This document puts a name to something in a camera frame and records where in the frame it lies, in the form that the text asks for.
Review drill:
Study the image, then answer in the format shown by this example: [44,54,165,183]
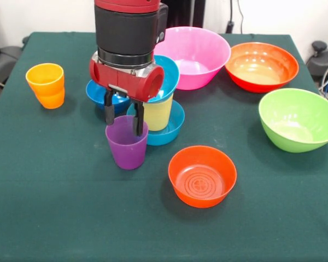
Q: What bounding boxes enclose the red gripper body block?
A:
[89,51,165,104]

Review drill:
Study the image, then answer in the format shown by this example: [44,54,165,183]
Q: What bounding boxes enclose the large lime green bowl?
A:
[258,88,328,153]

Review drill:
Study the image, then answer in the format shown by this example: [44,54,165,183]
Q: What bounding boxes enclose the small orange bowl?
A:
[168,145,238,209]

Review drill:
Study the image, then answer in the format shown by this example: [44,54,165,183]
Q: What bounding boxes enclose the dark green table cloth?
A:
[0,32,328,262]

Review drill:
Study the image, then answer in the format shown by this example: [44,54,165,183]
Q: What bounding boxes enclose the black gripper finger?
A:
[132,101,145,138]
[103,90,116,126]

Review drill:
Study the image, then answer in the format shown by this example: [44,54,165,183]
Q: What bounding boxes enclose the purple plastic cup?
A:
[105,115,149,170]

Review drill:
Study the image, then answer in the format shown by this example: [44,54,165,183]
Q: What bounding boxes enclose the large pink bowl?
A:
[153,26,232,91]

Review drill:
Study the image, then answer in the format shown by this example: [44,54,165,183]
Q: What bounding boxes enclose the black wall cable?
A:
[226,0,244,35]

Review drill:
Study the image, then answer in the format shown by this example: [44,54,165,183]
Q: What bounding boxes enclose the small dark blue bowl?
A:
[85,79,131,112]

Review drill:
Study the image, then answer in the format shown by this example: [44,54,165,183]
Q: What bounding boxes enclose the large red-orange bowl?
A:
[224,41,300,94]

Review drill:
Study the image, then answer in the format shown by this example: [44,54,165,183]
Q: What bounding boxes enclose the yellow plastic cup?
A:
[142,94,174,132]

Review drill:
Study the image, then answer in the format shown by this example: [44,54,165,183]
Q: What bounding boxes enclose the orange plastic cup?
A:
[25,63,66,110]

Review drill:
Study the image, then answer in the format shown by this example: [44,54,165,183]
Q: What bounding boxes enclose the small cyan bowl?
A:
[147,54,180,104]

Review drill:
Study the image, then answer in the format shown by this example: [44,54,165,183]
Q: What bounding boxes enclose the medium blue bowl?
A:
[126,99,186,146]

